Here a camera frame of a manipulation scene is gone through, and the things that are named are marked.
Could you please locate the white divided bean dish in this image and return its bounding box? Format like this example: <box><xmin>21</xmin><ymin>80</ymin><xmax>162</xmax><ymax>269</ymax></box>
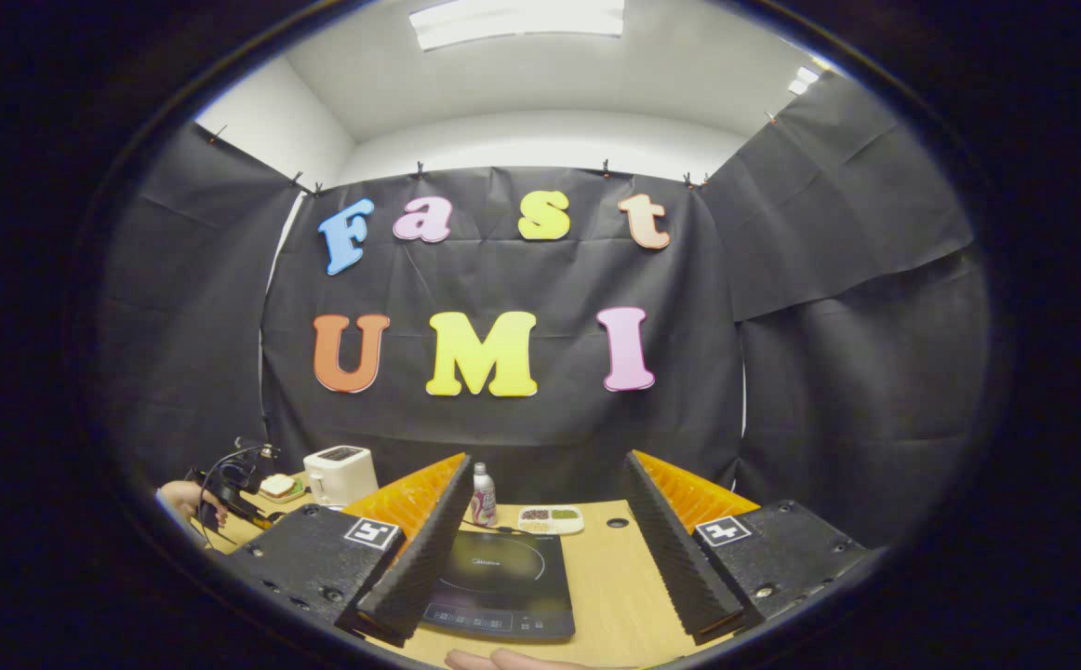
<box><xmin>517</xmin><ymin>505</ymin><xmax>585</xmax><ymax>536</ymax></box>

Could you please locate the black induction cooktop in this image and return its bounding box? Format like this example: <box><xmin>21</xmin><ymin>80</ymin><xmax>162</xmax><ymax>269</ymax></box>
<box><xmin>421</xmin><ymin>529</ymin><xmax>576</xmax><ymax>641</ymax></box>

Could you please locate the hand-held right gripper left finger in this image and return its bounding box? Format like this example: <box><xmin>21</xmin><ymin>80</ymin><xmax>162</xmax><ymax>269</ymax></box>
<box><xmin>222</xmin><ymin>453</ymin><xmax>474</xmax><ymax>648</ymax></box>

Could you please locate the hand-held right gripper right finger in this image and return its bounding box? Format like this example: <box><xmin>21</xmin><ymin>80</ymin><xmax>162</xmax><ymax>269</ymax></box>
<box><xmin>621</xmin><ymin>450</ymin><xmax>869</xmax><ymax>646</ymax></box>

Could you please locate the long ceiling light panel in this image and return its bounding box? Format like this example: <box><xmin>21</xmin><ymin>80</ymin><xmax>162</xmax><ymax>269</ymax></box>
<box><xmin>408</xmin><ymin>0</ymin><xmax>625</xmax><ymax>51</ymax></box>

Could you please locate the white toaster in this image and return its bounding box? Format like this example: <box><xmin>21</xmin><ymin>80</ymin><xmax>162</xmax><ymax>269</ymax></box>
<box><xmin>303</xmin><ymin>446</ymin><xmax>380</xmax><ymax>508</ymax></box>

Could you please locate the small glass plate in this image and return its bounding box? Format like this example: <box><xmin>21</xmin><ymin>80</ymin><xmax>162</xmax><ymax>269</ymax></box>
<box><xmin>257</xmin><ymin>473</ymin><xmax>307</xmax><ymax>505</ymax></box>

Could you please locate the black backdrop cloth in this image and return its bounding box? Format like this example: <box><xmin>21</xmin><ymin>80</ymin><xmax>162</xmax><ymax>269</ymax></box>
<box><xmin>99</xmin><ymin>73</ymin><xmax>993</xmax><ymax>550</ymax></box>

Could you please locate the silver drink bottle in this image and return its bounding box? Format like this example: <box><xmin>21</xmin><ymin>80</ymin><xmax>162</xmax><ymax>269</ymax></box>
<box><xmin>472</xmin><ymin>462</ymin><xmax>497</xmax><ymax>528</ymax></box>

